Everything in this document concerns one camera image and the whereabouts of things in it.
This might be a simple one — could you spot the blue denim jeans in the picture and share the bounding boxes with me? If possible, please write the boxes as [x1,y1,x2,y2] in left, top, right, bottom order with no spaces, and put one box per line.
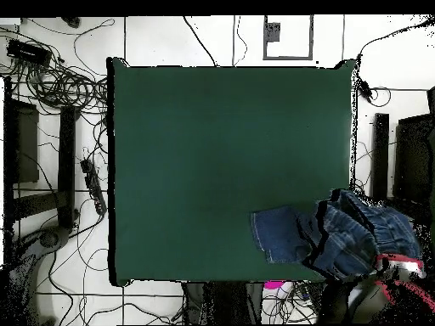
[250,188,423,282]

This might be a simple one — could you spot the black panel stand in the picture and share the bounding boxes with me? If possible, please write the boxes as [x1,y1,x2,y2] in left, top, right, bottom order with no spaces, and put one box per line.
[393,86,435,218]

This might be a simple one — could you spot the black upright bar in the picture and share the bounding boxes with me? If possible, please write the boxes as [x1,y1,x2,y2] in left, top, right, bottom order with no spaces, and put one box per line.
[371,112,390,201]

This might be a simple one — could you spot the black power adapter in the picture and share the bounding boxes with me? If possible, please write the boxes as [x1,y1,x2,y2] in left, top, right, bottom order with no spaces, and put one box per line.
[359,79,373,103]

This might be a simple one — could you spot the dark green table cloth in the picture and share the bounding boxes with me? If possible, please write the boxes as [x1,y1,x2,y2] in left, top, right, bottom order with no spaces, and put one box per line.
[105,56,357,287]

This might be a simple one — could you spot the small grey square plate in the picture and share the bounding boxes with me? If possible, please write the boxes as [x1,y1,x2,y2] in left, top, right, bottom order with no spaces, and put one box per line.
[264,22,282,42]

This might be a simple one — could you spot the black power strip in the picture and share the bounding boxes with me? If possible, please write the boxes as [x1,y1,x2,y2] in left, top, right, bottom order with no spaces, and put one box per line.
[80,158,108,216]

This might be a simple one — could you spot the black stand leg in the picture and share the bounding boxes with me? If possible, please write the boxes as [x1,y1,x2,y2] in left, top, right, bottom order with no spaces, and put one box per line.
[6,225,71,323]

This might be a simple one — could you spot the black electronics box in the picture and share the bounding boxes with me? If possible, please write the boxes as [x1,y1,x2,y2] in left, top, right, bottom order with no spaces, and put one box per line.
[5,37,53,68]

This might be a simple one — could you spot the black cable bundle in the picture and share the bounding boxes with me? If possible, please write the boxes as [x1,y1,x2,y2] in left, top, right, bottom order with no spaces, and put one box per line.
[347,135,375,198]

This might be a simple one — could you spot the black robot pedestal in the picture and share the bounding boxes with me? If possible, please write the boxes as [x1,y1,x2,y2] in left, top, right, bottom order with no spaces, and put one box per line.
[183,281,263,325]

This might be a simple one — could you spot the grey square floor frame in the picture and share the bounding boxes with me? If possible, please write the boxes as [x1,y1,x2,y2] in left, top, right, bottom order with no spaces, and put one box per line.
[262,14,314,61]

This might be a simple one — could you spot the long black cable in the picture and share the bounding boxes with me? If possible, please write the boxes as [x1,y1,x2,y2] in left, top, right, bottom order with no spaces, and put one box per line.
[183,15,218,67]

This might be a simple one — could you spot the black metal stand frame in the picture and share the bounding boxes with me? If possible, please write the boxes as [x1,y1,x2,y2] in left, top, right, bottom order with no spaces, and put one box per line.
[3,76,77,235]

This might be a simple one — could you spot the black cable tangle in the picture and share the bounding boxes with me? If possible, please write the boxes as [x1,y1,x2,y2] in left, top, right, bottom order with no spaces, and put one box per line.
[0,25,110,116]

